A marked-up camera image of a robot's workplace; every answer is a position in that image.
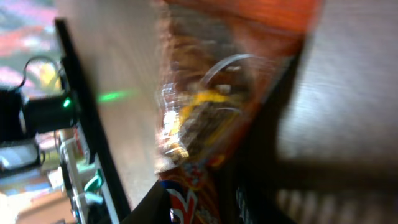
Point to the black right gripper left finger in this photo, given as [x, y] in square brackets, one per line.
[153, 209]

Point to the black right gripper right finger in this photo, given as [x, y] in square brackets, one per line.
[323, 148]

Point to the red Top chocolate bar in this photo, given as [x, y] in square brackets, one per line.
[220, 60]

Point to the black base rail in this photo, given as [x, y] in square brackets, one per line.
[90, 121]

